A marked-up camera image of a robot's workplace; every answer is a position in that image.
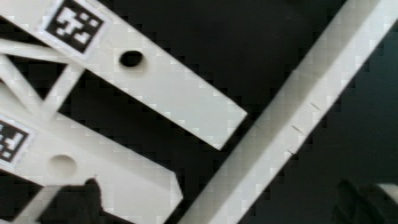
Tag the white long side rail front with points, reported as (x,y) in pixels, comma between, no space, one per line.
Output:
(57,154)

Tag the white front fence rail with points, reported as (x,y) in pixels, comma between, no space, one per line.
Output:
(304,99)

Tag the white long side rail back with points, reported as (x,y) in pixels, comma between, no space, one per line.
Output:
(92,41)

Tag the white long side rail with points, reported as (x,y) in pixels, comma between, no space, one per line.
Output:
(92,41)
(57,154)

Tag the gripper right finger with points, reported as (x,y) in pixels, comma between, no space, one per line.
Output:
(366,205)

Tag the white cross brace piece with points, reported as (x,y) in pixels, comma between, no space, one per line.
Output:
(39,74)

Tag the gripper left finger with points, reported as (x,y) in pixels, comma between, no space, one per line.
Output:
(58,204)

